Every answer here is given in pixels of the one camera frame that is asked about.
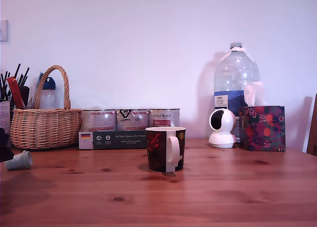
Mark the pale green coffee capsule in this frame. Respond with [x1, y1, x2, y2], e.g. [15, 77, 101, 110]
[4, 150, 33, 171]

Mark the dark patterned coffee mug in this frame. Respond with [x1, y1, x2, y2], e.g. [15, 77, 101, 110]
[145, 127, 187, 173]

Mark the dark utensil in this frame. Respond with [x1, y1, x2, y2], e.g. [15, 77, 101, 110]
[19, 86, 31, 108]

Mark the small bottle with blue cap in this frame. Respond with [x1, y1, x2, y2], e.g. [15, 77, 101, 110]
[37, 72, 61, 110]

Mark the tin can with pink label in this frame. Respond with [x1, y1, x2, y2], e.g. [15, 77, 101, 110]
[81, 108, 117, 133]

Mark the dark cardboard can tray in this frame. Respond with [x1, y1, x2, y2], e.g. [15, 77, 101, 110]
[78, 130, 149, 150]

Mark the tin can with black print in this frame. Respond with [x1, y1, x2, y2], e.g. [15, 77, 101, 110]
[115, 108, 150, 132]

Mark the large clear water bottle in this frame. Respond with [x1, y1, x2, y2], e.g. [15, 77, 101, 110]
[213, 42, 261, 141]

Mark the white tissue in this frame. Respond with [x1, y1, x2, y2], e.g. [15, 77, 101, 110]
[244, 81, 265, 107]

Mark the floral tissue box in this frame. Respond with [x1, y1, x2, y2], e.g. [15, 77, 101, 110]
[239, 105, 287, 152]

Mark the wicker basket with handle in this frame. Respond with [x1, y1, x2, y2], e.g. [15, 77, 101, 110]
[10, 65, 83, 150]

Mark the white wall plate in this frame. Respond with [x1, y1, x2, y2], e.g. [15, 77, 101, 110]
[0, 19, 8, 43]

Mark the small white round camera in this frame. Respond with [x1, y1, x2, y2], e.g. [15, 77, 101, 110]
[208, 108, 237, 149]

